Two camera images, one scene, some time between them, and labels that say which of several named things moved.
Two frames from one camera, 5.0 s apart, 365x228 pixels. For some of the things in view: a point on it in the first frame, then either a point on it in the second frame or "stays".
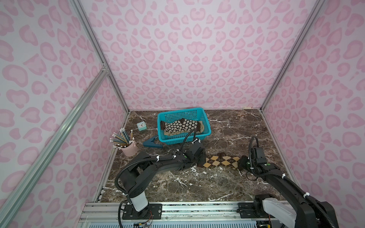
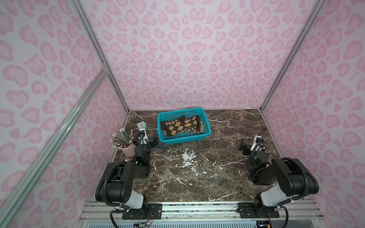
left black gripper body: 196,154 → 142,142
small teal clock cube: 141,126 stays
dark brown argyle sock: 221,159 → 171,127
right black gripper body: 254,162 → 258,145
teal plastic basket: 177,127 stays
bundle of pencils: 123,140 stays
